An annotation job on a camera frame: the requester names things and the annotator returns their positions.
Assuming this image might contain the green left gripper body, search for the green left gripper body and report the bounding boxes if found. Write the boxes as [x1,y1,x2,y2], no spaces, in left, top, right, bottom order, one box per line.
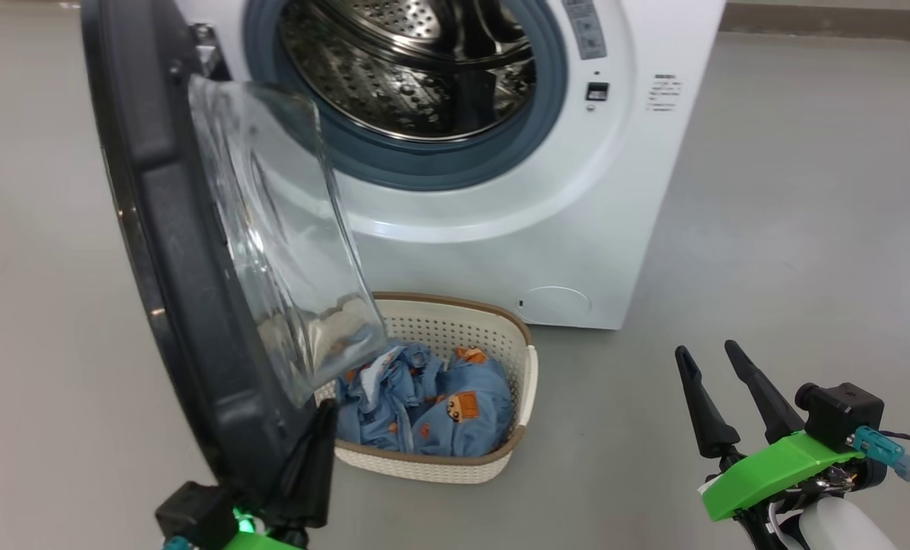
[222,513,325,550]

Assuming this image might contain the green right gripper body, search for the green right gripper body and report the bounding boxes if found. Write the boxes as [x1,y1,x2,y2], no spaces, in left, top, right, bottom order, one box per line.
[701,432,868,550]

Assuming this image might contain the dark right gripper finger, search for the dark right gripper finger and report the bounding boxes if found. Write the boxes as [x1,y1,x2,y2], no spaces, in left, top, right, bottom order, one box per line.
[724,340,805,444]
[675,345,740,459]

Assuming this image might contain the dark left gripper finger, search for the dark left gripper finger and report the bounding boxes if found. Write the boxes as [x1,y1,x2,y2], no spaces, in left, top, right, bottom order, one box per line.
[271,399,339,529]

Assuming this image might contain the blue garment small orange prints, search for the blue garment small orange prints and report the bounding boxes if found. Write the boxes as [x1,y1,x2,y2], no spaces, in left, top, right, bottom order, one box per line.
[336,342,444,453]

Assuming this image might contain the blue garment large orange print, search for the blue garment large orange print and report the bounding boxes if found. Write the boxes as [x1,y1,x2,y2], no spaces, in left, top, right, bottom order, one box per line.
[405,346,513,458]

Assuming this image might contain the black round glass washer door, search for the black round glass washer door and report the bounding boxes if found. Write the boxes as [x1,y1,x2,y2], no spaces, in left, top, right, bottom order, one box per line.
[80,0,390,505]

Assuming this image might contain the white front-load washing machine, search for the white front-load washing machine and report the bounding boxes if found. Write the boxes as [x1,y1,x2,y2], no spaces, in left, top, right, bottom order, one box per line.
[172,0,728,331]

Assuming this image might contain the steel perforated washer drum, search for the steel perforated washer drum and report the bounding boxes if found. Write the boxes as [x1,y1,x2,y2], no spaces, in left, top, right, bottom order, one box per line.
[279,0,536,142]

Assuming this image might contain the silver metal door hinge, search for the silver metal door hinge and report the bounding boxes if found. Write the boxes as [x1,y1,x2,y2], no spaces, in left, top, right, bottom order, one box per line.
[191,23,230,81]

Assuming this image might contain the round white filter cover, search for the round white filter cover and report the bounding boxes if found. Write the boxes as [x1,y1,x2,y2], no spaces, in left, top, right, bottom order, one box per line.
[517,286,593,322]

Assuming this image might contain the cream perforated basket brown rim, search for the cream perforated basket brown rim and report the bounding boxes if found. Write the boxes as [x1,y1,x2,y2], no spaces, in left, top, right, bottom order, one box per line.
[313,292,538,485]

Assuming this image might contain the small printed text label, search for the small printed text label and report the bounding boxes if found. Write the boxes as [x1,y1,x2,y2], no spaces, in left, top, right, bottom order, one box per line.
[648,74,683,114]

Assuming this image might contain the grey rectangular label strip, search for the grey rectangular label strip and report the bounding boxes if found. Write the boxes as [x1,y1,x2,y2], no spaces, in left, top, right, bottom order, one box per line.
[562,0,607,60]

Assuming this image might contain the black cable teal connector right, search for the black cable teal connector right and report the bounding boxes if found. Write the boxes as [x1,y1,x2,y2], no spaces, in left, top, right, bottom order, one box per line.
[854,426,910,497]

